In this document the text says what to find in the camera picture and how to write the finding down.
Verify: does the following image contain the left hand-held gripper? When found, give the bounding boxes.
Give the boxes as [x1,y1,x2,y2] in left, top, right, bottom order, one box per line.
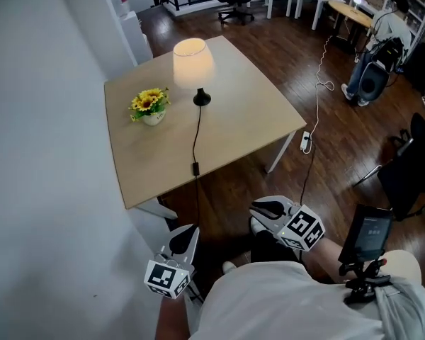
[143,223,204,333]

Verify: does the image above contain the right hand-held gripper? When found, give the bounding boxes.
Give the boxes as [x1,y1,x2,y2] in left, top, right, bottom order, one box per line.
[249,195,326,253]

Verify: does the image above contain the white table lamp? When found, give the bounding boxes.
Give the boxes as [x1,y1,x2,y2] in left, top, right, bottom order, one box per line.
[172,38,216,107]

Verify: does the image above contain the person's left forearm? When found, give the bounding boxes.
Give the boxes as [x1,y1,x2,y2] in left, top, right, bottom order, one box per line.
[154,297,196,340]

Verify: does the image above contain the person's right forearm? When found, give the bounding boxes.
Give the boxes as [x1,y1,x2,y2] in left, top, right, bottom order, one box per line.
[302,237,345,285]

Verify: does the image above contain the person's right white shoe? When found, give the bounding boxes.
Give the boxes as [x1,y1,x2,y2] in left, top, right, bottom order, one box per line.
[249,216,271,236]

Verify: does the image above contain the person's black trousers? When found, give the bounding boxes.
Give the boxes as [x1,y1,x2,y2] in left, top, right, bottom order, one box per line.
[246,230,307,266]

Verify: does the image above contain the white table leg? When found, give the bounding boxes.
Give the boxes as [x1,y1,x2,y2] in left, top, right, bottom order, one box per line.
[264,129,307,174]
[135,195,180,221]

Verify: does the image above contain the person's white shirt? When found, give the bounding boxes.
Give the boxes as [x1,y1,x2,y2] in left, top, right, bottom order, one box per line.
[189,249,425,340]

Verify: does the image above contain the black tablet screen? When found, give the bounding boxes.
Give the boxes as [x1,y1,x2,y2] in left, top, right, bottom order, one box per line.
[338,203,395,266]

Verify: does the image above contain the black chair with metal legs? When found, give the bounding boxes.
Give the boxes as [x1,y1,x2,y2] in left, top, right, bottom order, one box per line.
[352,111,425,222]

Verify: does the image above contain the yellow sunflowers in white pot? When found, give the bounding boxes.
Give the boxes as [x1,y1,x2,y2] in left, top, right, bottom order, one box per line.
[128,86,171,127]

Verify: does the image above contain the round wooden table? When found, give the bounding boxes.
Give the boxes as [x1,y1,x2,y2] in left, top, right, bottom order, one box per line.
[328,0,374,55]

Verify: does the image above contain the white water dispenser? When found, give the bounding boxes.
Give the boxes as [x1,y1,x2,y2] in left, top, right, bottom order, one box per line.
[108,0,154,67]

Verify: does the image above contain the white metal shelf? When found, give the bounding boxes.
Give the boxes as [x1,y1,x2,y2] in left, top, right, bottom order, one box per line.
[382,0,425,46]

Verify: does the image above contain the black lamp cord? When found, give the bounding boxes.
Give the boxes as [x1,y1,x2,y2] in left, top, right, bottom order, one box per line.
[192,106,316,233]

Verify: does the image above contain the white floor cable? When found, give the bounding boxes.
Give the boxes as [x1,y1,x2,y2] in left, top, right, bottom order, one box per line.
[309,35,336,135]

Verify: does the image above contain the grey fabric strap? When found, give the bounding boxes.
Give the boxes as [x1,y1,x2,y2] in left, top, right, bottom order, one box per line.
[374,278,425,340]

